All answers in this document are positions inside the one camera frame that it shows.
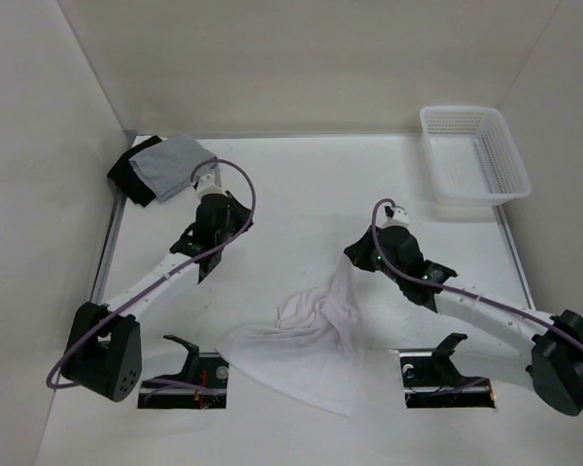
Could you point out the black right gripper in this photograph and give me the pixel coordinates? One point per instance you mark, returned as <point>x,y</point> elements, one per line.
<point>359,251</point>

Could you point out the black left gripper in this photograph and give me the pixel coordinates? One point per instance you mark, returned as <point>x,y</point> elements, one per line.
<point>240,211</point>

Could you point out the white tank top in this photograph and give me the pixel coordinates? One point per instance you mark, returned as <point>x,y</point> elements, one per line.
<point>314,352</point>

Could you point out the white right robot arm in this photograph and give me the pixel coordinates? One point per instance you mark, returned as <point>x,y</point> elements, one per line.
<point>535,350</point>

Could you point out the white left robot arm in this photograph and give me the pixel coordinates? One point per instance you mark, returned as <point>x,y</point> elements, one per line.
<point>104,350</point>

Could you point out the grey folded tank top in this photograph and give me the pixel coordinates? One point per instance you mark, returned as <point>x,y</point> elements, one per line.
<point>166,167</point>

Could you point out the black folded tank top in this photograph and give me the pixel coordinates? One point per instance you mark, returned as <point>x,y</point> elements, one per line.
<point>126,180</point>

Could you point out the white plastic basket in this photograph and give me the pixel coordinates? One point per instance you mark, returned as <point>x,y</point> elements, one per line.
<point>472,157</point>

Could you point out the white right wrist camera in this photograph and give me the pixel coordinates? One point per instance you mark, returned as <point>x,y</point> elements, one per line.
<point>395,216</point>

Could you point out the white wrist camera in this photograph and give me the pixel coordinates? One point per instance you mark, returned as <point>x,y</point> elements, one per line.
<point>209,183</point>
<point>395,216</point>

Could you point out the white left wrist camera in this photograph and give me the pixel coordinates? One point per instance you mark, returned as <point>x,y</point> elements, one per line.
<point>209,183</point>

